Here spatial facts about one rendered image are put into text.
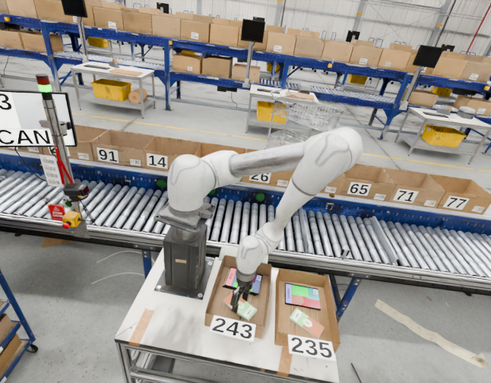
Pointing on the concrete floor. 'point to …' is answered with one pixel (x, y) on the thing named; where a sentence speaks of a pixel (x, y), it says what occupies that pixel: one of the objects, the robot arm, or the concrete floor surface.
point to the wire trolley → (296, 118)
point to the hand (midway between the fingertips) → (240, 302)
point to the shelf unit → (11, 321)
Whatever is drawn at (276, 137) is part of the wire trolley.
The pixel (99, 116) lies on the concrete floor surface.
